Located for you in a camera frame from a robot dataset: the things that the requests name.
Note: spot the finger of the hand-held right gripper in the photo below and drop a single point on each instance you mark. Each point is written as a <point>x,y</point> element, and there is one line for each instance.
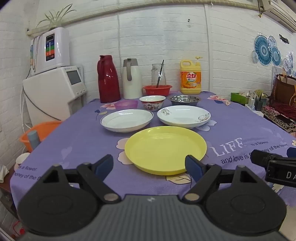
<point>260,157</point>

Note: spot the clear glass jar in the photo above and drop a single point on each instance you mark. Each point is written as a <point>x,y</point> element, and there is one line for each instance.
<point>154,74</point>

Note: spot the white countertop appliance with screen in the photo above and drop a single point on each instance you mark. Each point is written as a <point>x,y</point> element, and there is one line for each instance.
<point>48,97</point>

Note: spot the red plastic colander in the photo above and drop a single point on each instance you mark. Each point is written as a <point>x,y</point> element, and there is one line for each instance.
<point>150,90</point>

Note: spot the white thermos jug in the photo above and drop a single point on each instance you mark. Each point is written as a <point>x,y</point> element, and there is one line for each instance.
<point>132,81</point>

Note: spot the black wall sign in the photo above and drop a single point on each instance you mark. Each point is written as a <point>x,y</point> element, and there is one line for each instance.
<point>284,39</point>

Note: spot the beige wall pipe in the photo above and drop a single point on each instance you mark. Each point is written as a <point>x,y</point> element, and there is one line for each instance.
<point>138,7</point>

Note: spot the crumpled white tissue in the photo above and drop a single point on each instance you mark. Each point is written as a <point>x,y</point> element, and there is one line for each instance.
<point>3,173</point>

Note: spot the potted spider plant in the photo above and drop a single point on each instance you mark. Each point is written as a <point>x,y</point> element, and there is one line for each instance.
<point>55,16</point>

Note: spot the white plate with blue rim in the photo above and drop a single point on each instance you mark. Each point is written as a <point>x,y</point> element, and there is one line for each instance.
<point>126,119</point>

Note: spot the small blue paper fan decoration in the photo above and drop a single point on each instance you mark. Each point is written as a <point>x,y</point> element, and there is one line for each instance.
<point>276,56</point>

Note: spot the white power strip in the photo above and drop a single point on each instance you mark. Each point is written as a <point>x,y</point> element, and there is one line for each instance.
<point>254,110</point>

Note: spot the purple plastic bowl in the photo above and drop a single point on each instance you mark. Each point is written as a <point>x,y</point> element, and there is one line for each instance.
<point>126,104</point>

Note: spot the white plate with floral print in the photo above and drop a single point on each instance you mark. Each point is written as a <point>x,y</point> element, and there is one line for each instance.
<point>182,115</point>

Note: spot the black straw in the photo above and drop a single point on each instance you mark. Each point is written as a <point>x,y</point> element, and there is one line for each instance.
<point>160,74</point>

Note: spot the orange plastic basin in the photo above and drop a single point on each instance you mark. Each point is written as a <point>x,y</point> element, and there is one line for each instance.
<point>46,129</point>

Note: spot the stainless steel bowl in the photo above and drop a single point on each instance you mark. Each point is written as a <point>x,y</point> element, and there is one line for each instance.
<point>183,99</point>

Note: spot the large blue paper fan decoration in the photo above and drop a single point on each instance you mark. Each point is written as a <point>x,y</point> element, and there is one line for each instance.
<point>262,49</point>

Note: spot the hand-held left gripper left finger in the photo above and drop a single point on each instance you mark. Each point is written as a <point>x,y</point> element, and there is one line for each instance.
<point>104,165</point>

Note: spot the white water purifier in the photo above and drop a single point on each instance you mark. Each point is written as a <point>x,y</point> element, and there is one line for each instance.
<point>57,48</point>

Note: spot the brown paper bag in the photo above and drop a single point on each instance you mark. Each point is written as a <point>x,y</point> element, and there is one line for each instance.
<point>283,90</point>

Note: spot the purple floral tablecloth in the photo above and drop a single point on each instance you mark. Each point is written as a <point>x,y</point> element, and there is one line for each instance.
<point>81,139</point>

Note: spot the yellow plastic plate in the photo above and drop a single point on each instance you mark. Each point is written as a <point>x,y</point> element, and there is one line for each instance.
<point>161,148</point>

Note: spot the green box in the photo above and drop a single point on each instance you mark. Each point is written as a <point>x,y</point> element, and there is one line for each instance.
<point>239,98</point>

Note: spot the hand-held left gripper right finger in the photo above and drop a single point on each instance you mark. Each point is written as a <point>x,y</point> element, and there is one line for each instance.
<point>193,167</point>

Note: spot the white air conditioner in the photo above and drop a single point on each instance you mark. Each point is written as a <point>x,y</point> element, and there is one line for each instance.
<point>281,11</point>

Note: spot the grey cylinder bottle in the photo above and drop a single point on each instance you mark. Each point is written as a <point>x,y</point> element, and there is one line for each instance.
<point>34,139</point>

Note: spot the white bowl with red pattern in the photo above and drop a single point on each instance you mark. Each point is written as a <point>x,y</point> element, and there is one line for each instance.
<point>152,102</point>

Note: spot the yellow dish soap bottle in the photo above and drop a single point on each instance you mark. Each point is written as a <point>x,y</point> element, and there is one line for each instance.
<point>190,78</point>

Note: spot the white paper cup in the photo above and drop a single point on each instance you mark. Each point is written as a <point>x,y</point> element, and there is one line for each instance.
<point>22,160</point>

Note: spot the red thermos jug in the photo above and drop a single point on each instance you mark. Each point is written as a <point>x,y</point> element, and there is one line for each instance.
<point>108,81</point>

